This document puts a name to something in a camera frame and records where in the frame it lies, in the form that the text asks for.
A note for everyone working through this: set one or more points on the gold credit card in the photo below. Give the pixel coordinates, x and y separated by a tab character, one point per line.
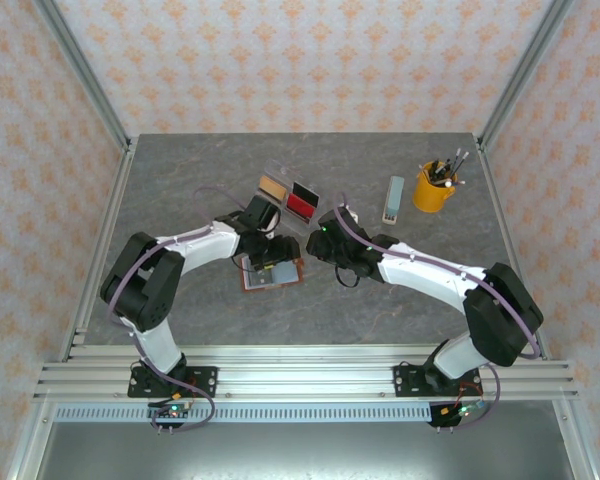
272	189

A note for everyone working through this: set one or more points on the light blue eraser block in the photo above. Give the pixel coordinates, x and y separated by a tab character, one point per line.
394	192

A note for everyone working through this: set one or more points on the black pencil white tip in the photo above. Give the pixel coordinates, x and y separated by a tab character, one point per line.
460	161
452	160

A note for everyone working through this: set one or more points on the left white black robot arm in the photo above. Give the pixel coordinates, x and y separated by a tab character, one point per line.
205	247

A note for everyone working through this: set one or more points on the brown leather card holder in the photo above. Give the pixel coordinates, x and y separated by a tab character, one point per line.
285	275

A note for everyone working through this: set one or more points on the wide aluminium mounting rails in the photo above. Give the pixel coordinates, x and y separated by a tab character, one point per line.
305	380

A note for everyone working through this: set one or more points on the aluminium table side rail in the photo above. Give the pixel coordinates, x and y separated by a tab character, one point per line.
108	225
502	225

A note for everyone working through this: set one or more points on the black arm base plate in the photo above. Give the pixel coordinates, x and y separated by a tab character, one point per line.
205	380
405	380

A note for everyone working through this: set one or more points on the short aluminium frame post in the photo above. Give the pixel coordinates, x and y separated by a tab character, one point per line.
575	445
30	445

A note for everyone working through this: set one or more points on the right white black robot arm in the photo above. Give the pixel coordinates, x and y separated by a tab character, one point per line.
420	270

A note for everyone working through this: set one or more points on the yellow pen cup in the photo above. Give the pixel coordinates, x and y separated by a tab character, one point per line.
430	197

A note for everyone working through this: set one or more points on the clear acrylic card stand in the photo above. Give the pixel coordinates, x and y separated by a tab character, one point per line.
272	167

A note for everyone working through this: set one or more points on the green-lit circuit board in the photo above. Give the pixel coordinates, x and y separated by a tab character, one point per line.
172	411
460	412

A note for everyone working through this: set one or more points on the black credit card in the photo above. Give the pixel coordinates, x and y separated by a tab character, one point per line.
305	189

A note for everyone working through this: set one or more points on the red credit card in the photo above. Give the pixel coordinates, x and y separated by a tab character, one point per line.
300	205

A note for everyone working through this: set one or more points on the grey metal panel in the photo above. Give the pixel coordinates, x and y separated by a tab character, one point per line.
300	455

